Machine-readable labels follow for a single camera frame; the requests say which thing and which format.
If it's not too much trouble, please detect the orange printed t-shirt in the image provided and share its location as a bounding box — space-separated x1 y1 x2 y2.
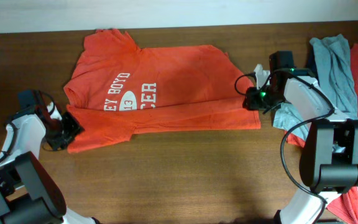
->
64 29 261 153

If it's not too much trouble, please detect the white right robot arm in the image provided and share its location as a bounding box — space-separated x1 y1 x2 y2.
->
243 68 358 223

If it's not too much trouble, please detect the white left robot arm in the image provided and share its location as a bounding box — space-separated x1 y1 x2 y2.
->
0 106 99 224

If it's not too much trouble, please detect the dark navy garment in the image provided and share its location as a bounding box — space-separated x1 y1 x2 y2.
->
306 48 318 79

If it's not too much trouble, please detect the light blue grey t-shirt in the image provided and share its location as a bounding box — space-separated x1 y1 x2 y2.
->
273 34 358 140

